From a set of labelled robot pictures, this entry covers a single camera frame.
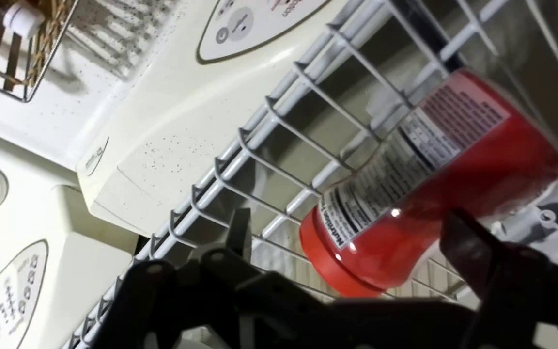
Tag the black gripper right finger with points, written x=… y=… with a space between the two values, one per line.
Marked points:
x=524 y=298

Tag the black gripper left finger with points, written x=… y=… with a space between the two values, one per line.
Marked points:
x=163 y=298

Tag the red container with label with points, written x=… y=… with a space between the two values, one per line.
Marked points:
x=460 y=195

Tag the crumpled clear plastic wrap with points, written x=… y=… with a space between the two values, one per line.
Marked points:
x=551 y=214

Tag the white washing machine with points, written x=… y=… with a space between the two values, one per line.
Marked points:
x=163 y=129

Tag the dark bottle white cap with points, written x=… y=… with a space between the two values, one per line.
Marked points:
x=24 y=19

